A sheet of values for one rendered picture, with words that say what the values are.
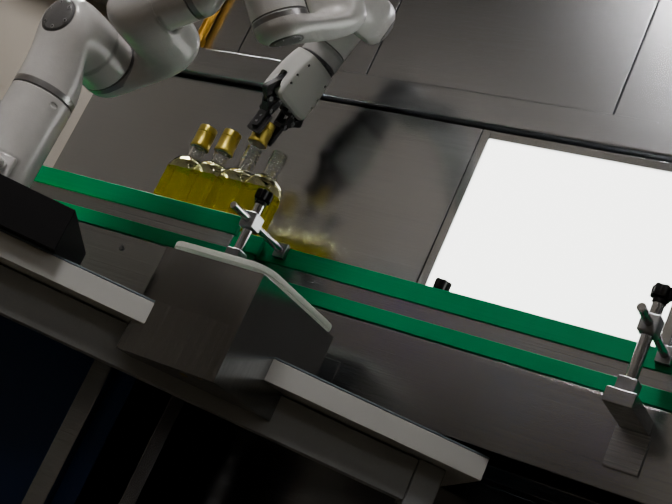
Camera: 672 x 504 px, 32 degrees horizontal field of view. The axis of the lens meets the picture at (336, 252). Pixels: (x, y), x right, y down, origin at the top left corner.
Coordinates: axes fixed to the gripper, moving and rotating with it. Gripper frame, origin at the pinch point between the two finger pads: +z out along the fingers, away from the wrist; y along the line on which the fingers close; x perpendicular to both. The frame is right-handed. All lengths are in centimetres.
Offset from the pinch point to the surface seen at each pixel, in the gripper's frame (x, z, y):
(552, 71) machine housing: 32, -38, -15
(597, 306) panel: 66, -4, -13
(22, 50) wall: -283, -13, -156
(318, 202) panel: 10.5, 4.3, -11.9
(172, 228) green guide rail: 10.0, 25.1, 13.4
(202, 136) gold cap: -9.3, 7.5, 1.6
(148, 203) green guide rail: 2.6, 24.0, 13.8
